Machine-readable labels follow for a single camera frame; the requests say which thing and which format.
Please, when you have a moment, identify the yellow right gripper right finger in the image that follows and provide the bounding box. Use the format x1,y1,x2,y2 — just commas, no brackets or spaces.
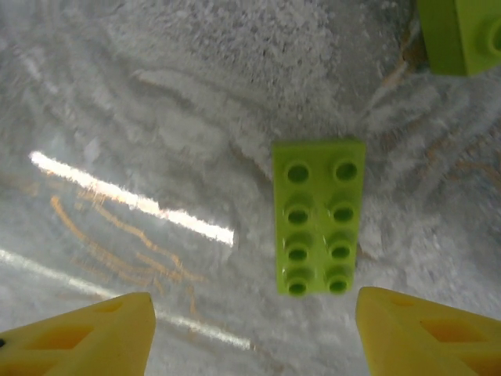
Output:
355,285,501,376

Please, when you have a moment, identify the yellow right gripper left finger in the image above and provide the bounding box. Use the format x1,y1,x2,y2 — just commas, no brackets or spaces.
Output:
0,291,157,376

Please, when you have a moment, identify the long green lego brick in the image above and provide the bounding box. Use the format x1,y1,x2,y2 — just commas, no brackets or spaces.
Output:
272,137,367,298

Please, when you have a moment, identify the small green lego brick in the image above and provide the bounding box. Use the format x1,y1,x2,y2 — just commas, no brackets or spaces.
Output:
416,0,501,78

